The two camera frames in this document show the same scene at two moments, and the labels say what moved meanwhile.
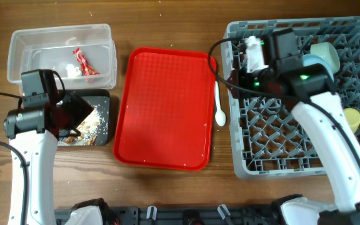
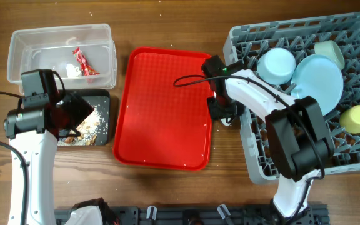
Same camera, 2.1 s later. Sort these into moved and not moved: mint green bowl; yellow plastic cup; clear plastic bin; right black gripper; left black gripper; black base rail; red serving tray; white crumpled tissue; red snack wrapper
Moved: yellow plastic cup; mint green bowl; right black gripper
Not moved: white crumpled tissue; red snack wrapper; black base rail; clear plastic bin; left black gripper; red serving tray
